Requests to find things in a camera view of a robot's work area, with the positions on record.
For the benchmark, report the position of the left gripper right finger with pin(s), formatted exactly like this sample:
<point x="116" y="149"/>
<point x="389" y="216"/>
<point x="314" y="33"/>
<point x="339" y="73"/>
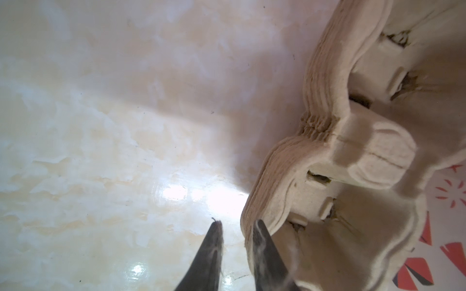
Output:
<point x="270" y="272"/>

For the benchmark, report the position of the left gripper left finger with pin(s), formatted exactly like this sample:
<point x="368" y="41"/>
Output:
<point x="204" y="272"/>

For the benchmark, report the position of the red white paper gift bag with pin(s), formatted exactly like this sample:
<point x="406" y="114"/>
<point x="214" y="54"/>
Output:
<point x="438" y="260"/>

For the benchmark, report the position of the brown cardboard cup carrier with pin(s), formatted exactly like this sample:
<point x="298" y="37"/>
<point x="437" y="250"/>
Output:
<point x="385" y="102"/>

